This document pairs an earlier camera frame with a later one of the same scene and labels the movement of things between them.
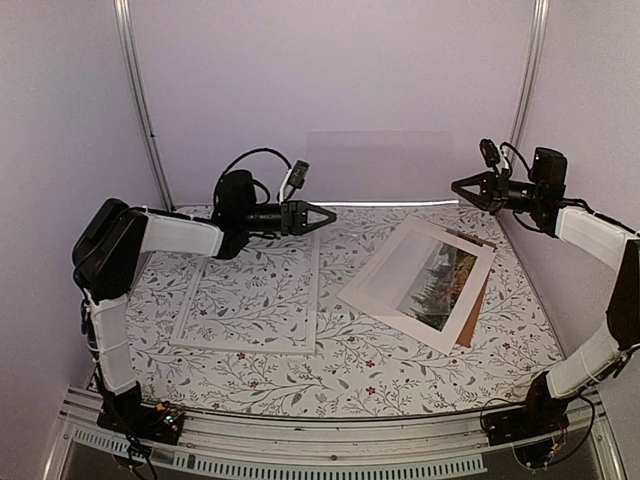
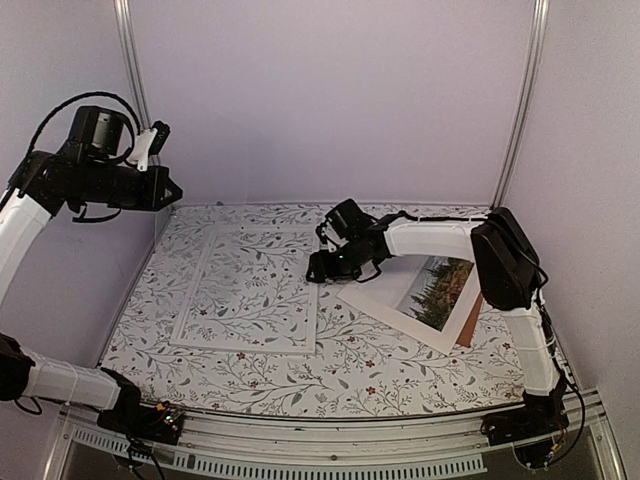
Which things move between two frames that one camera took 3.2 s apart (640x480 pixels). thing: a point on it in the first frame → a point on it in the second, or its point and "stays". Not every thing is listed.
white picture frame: (263, 297) stays
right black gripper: (500, 194) → (322, 270)
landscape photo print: (432, 293) stays
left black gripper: (289, 218) → (153, 199)
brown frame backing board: (467, 334) stays
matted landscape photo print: (383, 282) stays
